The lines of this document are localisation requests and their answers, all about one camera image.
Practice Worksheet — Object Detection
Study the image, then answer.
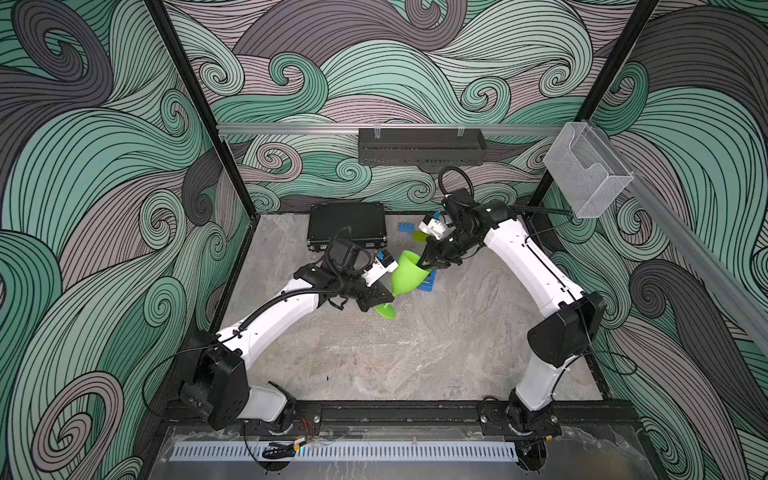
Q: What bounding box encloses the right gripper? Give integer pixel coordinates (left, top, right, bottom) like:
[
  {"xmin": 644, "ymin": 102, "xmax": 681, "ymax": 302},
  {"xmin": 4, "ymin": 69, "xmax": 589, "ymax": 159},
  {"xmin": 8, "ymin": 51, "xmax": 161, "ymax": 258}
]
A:
[{"xmin": 414, "ymin": 229, "xmax": 477, "ymax": 268}]

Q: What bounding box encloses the green plastic wine glass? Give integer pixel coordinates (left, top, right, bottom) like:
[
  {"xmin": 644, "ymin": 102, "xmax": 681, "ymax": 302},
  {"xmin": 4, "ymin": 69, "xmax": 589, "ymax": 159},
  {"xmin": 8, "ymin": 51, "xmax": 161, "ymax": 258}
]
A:
[{"xmin": 373, "ymin": 250, "xmax": 431, "ymax": 319}]

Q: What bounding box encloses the clear bubble wrap sheet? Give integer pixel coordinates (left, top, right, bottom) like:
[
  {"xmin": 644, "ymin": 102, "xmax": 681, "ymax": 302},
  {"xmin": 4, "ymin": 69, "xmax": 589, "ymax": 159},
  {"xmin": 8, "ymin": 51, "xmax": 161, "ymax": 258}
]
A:
[{"xmin": 280, "ymin": 313, "xmax": 424, "ymax": 399}]

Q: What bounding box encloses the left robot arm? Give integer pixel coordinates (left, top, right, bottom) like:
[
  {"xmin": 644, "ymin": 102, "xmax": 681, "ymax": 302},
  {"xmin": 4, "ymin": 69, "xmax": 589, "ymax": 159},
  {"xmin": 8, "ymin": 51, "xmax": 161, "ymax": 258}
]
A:
[{"xmin": 179, "ymin": 261, "xmax": 398, "ymax": 431}]

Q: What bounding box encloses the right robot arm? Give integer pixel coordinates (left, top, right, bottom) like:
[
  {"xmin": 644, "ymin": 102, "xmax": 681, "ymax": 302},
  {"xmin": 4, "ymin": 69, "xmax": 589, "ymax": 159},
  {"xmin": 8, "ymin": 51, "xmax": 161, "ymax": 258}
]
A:
[{"xmin": 418, "ymin": 196, "xmax": 606, "ymax": 436}]

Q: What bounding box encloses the black carrying case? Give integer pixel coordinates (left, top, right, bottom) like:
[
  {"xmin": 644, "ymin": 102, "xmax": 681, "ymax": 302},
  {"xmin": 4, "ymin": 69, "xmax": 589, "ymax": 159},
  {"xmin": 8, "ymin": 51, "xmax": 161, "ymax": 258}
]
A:
[{"xmin": 306, "ymin": 202, "xmax": 388, "ymax": 252}]

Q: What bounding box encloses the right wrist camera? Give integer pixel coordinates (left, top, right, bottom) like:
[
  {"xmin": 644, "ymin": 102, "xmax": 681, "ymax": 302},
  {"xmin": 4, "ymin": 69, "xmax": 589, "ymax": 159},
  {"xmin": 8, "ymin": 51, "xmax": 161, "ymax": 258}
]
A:
[{"xmin": 418, "ymin": 212, "xmax": 450, "ymax": 240}]

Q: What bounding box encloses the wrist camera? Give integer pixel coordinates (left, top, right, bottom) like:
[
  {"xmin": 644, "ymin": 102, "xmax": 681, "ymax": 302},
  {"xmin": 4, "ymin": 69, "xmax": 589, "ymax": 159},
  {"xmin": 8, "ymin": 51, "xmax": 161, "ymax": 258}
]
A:
[
  {"xmin": 362, "ymin": 249, "xmax": 398, "ymax": 287},
  {"xmin": 418, "ymin": 212, "xmax": 450, "ymax": 240}
]

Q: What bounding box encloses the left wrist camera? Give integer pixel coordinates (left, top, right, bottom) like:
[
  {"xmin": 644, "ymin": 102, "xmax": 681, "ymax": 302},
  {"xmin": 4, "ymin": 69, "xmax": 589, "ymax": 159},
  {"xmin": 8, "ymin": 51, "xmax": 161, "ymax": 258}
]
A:
[{"xmin": 362, "ymin": 249, "xmax": 398, "ymax": 287}]

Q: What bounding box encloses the black wall-mounted tray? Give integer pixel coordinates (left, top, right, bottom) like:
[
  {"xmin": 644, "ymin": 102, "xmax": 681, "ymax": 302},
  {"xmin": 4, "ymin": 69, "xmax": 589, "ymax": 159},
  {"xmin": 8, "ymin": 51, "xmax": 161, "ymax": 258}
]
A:
[{"xmin": 358, "ymin": 129, "xmax": 487, "ymax": 172}]

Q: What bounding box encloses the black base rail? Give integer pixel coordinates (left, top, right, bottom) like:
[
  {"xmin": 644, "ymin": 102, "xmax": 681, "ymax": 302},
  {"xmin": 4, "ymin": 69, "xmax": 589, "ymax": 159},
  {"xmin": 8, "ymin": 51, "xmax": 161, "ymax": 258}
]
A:
[{"xmin": 161, "ymin": 399, "xmax": 643, "ymax": 428}]

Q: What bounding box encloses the clear acrylic wall bin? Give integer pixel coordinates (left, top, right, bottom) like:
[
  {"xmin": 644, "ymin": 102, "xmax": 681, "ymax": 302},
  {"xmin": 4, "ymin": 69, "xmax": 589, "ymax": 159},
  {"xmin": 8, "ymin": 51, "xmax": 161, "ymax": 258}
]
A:
[{"xmin": 544, "ymin": 121, "xmax": 634, "ymax": 219}]

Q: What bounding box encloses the aluminium back rail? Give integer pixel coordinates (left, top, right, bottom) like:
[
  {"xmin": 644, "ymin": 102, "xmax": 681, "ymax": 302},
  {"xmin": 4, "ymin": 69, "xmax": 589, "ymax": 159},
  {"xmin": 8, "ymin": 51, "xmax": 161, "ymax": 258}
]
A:
[{"xmin": 216, "ymin": 122, "xmax": 563, "ymax": 137}]

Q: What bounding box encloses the aluminium rail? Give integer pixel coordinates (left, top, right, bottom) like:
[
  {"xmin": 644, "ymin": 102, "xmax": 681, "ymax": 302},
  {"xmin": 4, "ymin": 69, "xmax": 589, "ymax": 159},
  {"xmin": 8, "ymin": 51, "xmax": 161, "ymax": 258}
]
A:
[
  {"xmin": 596, "ymin": 128, "xmax": 767, "ymax": 351},
  {"xmin": 216, "ymin": 122, "xmax": 563, "ymax": 137}
]

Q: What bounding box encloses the white slotted cable duct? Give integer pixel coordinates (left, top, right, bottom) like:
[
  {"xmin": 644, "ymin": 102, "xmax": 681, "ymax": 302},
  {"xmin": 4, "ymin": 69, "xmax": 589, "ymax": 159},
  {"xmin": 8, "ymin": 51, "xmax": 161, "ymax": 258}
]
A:
[{"xmin": 168, "ymin": 440, "xmax": 518, "ymax": 463}]

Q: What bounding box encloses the aluminium right side rail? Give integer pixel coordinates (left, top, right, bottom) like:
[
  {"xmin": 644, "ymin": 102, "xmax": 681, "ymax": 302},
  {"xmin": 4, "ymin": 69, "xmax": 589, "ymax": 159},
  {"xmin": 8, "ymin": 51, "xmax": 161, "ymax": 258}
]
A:
[{"xmin": 596, "ymin": 128, "xmax": 767, "ymax": 351}]

